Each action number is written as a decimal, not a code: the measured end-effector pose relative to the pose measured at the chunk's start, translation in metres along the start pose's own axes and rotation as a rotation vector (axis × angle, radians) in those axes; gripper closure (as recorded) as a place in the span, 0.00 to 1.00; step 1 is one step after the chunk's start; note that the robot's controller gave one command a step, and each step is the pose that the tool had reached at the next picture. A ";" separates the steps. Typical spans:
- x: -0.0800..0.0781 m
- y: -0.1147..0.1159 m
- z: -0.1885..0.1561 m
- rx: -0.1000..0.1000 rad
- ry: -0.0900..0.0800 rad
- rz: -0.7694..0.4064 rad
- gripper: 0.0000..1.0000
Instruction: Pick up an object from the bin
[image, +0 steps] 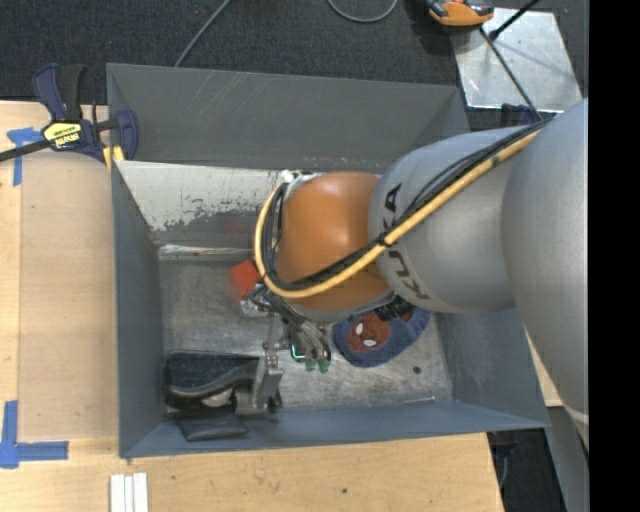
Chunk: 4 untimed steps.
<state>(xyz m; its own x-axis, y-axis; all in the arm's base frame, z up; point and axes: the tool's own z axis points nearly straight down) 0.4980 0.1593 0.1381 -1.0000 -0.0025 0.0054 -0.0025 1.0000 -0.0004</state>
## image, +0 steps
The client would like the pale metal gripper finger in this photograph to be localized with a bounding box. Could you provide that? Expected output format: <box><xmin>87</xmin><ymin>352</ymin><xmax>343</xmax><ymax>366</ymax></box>
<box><xmin>263</xmin><ymin>352</ymin><xmax>285</xmax><ymax>414</ymax></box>
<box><xmin>234</xmin><ymin>355</ymin><xmax>268</xmax><ymax>419</ymax></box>

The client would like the black shoe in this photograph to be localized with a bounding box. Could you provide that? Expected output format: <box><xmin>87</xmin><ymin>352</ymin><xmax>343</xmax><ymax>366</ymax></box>
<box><xmin>163</xmin><ymin>350</ymin><xmax>282</xmax><ymax>442</ymax></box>

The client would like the red block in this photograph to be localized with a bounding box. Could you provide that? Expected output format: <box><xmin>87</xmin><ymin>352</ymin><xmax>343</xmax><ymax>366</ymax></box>
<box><xmin>229</xmin><ymin>259</ymin><xmax>262</xmax><ymax>301</ymax></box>

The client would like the blue and red cloth toy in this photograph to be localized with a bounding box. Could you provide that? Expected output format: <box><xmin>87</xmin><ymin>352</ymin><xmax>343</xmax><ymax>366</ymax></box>
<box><xmin>331</xmin><ymin>304</ymin><xmax>432</xmax><ymax>369</ymax></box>

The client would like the pale wood board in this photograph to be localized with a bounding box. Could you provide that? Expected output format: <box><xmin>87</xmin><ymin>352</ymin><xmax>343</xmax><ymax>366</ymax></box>
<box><xmin>17</xmin><ymin>149</ymin><xmax>121</xmax><ymax>444</ymax></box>

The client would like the grey metal bin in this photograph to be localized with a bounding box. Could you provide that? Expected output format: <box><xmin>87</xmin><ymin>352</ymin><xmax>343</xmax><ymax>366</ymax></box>
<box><xmin>105</xmin><ymin>62</ymin><xmax>552</xmax><ymax>459</ymax></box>

